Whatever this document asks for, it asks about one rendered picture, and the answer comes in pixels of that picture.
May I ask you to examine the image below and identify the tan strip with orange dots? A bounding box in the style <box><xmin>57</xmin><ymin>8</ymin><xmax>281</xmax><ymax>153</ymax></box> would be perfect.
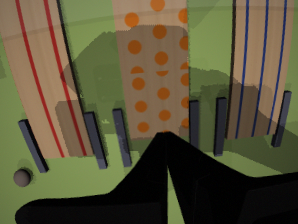
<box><xmin>114</xmin><ymin>12</ymin><xmax>189</xmax><ymax>141</ymax></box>

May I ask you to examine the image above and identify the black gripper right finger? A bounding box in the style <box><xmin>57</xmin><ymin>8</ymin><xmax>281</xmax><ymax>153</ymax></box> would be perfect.
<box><xmin>165</xmin><ymin>132</ymin><xmax>298</xmax><ymax>224</ymax></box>

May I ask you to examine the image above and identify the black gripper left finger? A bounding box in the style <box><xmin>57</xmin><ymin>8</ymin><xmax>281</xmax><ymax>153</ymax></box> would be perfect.
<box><xmin>15</xmin><ymin>132</ymin><xmax>169</xmax><ymax>224</ymax></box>

